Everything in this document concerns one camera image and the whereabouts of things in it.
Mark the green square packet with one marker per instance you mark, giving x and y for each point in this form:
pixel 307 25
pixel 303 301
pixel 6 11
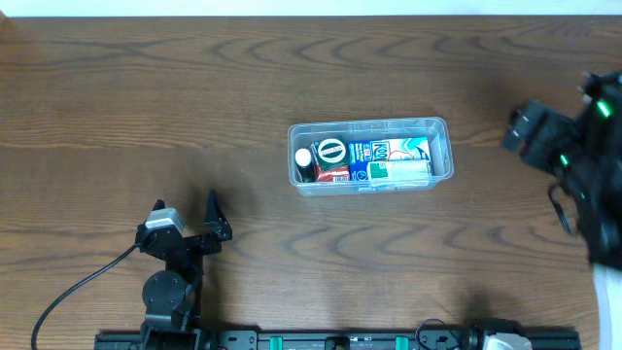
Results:
pixel 331 152

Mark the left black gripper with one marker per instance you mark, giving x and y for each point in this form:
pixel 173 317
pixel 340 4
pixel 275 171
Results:
pixel 218 226

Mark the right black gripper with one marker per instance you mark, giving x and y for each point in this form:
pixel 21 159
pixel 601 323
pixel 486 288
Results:
pixel 530 134

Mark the white green medicine box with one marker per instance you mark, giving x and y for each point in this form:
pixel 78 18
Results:
pixel 405 172

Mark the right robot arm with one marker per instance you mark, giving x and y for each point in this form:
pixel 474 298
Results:
pixel 584 157

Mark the blue Kool Fever box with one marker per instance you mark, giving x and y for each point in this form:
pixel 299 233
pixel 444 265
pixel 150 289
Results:
pixel 362 153

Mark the clear plastic container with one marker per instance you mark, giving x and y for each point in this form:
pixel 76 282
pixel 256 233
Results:
pixel 433 128

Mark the red sachet packet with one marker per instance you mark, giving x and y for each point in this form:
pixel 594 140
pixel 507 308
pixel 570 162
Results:
pixel 337 174

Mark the dark bottle white cap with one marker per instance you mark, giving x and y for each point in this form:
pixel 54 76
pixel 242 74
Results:
pixel 305 165

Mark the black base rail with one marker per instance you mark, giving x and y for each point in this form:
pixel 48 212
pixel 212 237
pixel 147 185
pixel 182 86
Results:
pixel 506 336

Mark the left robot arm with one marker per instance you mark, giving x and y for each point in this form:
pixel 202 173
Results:
pixel 172 296

